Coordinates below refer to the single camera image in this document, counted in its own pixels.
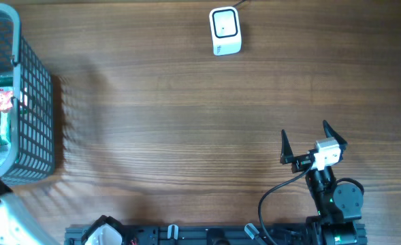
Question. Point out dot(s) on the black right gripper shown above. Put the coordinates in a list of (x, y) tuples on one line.
[(299, 161)]

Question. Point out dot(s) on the white barcode scanner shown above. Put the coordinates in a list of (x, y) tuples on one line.
[(225, 30)]

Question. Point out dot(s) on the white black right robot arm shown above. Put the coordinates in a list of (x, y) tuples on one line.
[(338, 202)]

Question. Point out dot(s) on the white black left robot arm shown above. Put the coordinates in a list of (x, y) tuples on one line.
[(17, 226)]

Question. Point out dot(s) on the grey plastic shopping basket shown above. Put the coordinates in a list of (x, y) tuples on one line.
[(31, 156)]

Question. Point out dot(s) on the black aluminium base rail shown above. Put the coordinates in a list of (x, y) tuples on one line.
[(220, 234)]

